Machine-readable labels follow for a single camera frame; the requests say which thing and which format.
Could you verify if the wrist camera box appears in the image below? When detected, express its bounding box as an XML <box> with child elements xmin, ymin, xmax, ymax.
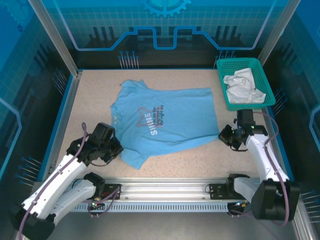
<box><xmin>236</xmin><ymin>109</ymin><xmax>256</xmax><ymax>126</ymax></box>
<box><xmin>93</xmin><ymin>122</ymin><xmax>117</xmax><ymax>142</ymax></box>

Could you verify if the slotted grey cable duct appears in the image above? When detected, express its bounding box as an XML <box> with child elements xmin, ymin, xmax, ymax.
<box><xmin>72</xmin><ymin>202</ymin><xmax>230</xmax><ymax>213</ymax></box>

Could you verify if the teal plastic basket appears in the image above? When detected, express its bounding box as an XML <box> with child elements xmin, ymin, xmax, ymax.
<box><xmin>216</xmin><ymin>57</ymin><xmax>276</xmax><ymax>112</ymax></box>

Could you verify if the white t-shirt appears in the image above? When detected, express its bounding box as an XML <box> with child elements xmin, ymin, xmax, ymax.
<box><xmin>222</xmin><ymin>67</ymin><xmax>267</xmax><ymax>105</ymax></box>

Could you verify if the aluminium frame post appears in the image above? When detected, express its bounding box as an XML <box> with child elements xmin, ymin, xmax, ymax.
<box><xmin>258</xmin><ymin>0</ymin><xmax>302</xmax><ymax>66</ymax></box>
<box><xmin>27</xmin><ymin>0</ymin><xmax>84</xmax><ymax>77</ymax></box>

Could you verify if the metal front panel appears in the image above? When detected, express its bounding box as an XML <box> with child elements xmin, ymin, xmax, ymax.
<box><xmin>14</xmin><ymin>193</ymin><xmax>313</xmax><ymax>240</ymax></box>

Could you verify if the light blue printed t-shirt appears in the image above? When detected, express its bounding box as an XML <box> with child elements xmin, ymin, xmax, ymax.
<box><xmin>109</xmin><ymin>79</ymin><xmax>220</xmax><ymax>171</ymax></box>

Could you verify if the aluminium mounting rail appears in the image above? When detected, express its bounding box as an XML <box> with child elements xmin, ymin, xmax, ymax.
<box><xmin>33</xmin><ymin>177</ymin><xmax>300</xmax><ymax>201</ymax></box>

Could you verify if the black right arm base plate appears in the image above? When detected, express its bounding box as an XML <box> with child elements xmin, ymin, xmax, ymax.
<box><xmin>208</xmin><ymin>183</ymin><xmax>251</xmax><ymax>200</ymax></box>

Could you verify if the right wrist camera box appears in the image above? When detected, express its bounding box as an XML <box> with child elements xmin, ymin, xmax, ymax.
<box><xmin>236</xmin><ymin>109</ymin><xmax>256</xmax><ymax>126</ymax></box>

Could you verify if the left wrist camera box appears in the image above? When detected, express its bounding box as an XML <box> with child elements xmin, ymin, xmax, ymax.
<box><xmin>93</xmin><ymin>122</ymin><xmax>117</xmax><ymax>142</ymax></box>

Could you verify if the small circuit board with LED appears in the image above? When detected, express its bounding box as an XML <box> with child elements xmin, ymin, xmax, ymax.
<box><xmin>88</xmin><ymin>199</ymin><xmax>105</xmax><ymax>210</ymax></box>
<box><xmin>233</xmin><ymin>199</ymin><xmax>251</xmax><ymax>210</ymax></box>

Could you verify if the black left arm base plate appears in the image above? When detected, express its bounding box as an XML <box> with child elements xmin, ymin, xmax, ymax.
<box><xmin>99</xmin><ymin>183</ymin><xmax>123</xmax><ymax>200</ymax></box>

